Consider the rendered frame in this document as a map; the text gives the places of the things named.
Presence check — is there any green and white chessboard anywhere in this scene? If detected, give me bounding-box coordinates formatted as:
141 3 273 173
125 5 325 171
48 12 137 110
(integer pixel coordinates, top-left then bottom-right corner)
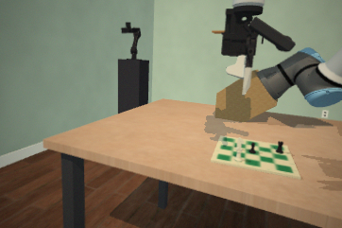
211 135 301 180

